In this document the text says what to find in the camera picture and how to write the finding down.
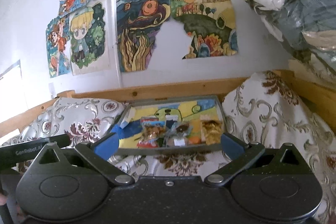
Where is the gold foil snack packet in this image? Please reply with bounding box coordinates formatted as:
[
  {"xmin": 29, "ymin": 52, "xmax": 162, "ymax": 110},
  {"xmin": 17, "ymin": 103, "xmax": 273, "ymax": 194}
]
[{"xmin": 201, "ymin": 119, "xmax": 223, "ymax": 145}]

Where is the clear bag of chocolate balls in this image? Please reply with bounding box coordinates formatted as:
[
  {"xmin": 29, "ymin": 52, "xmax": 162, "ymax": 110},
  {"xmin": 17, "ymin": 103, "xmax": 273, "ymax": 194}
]
[{"xmin": 137, "ymin": 117, "xmax": 166, "ymax": 148}]

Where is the clear round biscuit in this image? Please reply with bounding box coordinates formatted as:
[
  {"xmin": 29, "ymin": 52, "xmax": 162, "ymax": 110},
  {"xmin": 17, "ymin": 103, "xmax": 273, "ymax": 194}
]
[{"xmin": 166, "ymin": 136, "xmax": 189, "ymax": 147}]

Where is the dark brown snack wrapper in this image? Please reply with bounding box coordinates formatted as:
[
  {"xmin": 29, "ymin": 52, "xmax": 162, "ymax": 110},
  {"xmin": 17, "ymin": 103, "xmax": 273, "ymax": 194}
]
[{"xmin": 175, "ymin": 122, "xmax": 193, "ymax": 137}]

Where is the orange mandarin fruit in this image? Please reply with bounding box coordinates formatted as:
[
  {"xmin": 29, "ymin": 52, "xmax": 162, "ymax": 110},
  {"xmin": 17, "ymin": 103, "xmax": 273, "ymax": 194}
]
[{"xmin": 189, "ymin": 136, "xmax": 202, "ymax": 145}]

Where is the person's left hand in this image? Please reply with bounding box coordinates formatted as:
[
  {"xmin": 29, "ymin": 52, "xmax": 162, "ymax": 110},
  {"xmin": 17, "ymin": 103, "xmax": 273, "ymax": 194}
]
[{"xmin": 0, "ymin": 193, "xmax": 7, "ymax": 206}]

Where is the floral white bed sheet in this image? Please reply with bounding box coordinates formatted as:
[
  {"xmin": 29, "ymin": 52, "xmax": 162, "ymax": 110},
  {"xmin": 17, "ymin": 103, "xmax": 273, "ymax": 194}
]
[{"xmin": 2, "ymin": 72, "xmax": 335, "ymax": 223}]

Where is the grey tray with painting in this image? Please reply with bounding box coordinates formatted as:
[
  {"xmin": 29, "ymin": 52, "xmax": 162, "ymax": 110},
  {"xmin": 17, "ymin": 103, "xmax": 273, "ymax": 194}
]
[{"xmin": 98, "ymin": 95, "xmax": 227, "ymax": 156}]

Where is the blond chibi boy poster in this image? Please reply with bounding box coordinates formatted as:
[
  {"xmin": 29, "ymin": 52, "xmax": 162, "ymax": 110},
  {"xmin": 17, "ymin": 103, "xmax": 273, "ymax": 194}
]
[{"xmin": 70, "ymin": 1, "xmax": 110, "ymax": 76}]

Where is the starry swirl painting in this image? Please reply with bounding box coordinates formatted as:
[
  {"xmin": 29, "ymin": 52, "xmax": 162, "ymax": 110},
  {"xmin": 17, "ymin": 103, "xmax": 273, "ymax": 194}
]
[{"xmin": 116, "ymin": 0, "xmax": 171, "ymax": 73}]

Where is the anime girl poster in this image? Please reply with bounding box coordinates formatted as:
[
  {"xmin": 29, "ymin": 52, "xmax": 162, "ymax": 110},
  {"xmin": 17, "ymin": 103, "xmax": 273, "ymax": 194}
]
[{"xmin": 46, "ymin": 0, "xmax": 91, "ymax": 78}]

